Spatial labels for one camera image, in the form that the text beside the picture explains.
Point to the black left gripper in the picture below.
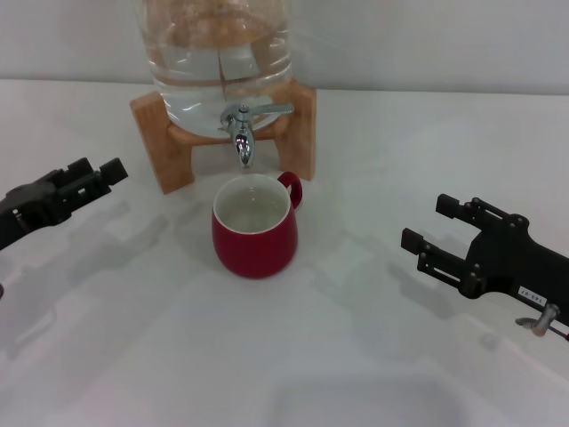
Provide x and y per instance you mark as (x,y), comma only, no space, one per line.
(31,204)

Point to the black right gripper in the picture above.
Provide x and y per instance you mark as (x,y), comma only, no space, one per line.
(511,258)

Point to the chrome faucet with lever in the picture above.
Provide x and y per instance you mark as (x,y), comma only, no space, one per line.
(243,142)

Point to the red cup white inside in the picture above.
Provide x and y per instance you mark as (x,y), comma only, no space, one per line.
(253,249)

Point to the wooden dispenser stand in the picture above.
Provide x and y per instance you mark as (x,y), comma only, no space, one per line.
(173,151)

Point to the glass water dispenser jar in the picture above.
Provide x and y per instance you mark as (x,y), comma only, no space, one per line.
(195,66)

